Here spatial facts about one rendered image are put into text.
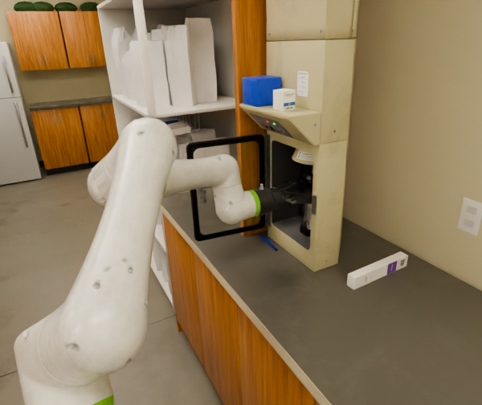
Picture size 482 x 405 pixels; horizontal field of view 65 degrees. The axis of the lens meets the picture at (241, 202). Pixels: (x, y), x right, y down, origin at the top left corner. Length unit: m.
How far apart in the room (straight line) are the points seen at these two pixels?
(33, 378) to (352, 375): 0.71
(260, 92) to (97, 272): 0.88
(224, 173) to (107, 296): 0.71
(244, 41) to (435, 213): 0.92
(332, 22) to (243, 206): 0.60
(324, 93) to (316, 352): 0.73
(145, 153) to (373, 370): 0.77
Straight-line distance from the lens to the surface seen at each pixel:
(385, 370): 1.10
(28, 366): 0.72
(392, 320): 1.25
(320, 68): 1.19
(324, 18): 1.18
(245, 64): 1.45
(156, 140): 0.79
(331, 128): 1.22
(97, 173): 0.92
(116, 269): 0.60
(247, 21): 1.46
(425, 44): 1.49
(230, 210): 1.21
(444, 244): 1.54
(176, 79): 2.32
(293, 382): 1.21
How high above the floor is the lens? 1.72
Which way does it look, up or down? 23 degrees down
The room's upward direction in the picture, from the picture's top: 2 degrees counter-clockwise
